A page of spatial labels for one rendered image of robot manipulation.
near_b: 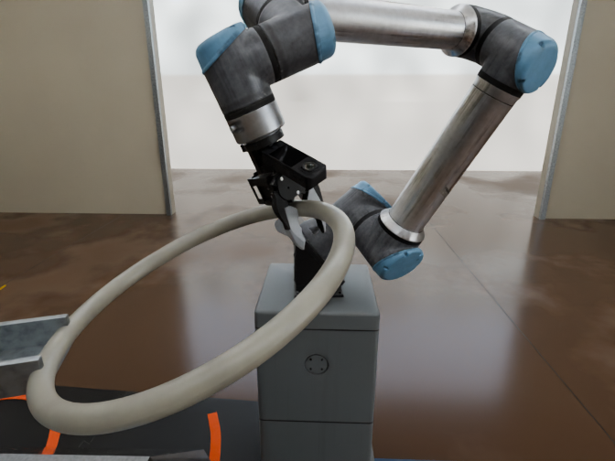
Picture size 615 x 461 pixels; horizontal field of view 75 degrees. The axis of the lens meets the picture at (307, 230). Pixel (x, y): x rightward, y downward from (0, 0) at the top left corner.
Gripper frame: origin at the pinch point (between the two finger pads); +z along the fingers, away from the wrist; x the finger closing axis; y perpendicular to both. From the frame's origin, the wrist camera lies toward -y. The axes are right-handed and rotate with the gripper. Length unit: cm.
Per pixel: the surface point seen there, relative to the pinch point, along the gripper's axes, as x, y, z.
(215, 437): 21, 105, 104
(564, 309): -212, 44, 204
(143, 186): -128, 488, 40
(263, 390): 7, 54, 62
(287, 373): -1, 47, 58
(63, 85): -118, 521, -106
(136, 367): 24, 182, 89
